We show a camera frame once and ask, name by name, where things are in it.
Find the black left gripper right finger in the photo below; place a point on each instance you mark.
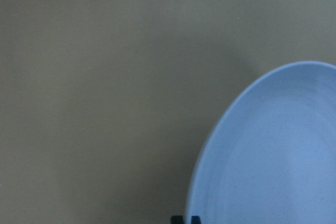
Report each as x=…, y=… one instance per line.
x=195, y=220

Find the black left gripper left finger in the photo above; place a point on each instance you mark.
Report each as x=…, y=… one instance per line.
x=177, y=219

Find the light blue plate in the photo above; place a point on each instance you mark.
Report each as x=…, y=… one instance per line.
x=271, y=156

